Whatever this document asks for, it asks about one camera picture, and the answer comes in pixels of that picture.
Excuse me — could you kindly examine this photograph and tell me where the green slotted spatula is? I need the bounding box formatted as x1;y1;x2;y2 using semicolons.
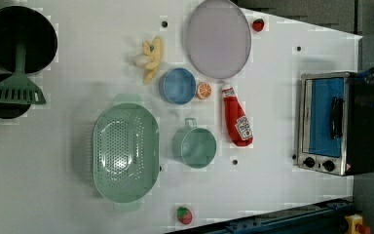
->
0;41;47;104

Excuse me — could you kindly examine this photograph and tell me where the green plastic mug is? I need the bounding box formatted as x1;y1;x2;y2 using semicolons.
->
171;117;217;169

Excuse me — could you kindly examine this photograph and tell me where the plush peeled banana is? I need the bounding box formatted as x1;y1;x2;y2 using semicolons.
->
133;36;164;84

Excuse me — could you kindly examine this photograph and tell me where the small red plush tomato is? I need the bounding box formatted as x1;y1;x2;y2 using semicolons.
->
252;19;265;32

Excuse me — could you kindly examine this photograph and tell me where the yellow red clamp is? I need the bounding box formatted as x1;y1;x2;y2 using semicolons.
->
345;214;372;234

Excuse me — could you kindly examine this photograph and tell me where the plush red strawberry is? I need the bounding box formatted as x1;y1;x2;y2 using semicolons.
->
176;207;193;225

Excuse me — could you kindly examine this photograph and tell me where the green plastic strainer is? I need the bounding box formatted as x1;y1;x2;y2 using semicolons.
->
92;94;160;205

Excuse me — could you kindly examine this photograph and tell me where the lavender round plate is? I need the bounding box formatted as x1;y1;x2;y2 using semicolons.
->
186;0;251;79

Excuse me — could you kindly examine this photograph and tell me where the silver toaster oven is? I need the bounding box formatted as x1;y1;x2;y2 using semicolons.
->
297;72;374;176

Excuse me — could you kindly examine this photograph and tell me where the black frying pan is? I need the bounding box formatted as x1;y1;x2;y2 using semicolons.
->
0;6;57;73

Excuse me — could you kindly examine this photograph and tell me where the plush orange slice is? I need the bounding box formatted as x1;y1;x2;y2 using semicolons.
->
196;82;212;99

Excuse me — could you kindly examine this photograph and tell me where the blue metal frame rail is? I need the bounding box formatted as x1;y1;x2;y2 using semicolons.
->
167;199;355;234

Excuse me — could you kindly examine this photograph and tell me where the red plush ketchup bottle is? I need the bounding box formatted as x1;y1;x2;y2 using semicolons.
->
222;84;253;147

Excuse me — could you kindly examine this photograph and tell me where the blue plastic bowl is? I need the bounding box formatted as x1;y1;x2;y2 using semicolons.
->
159;67;197;105

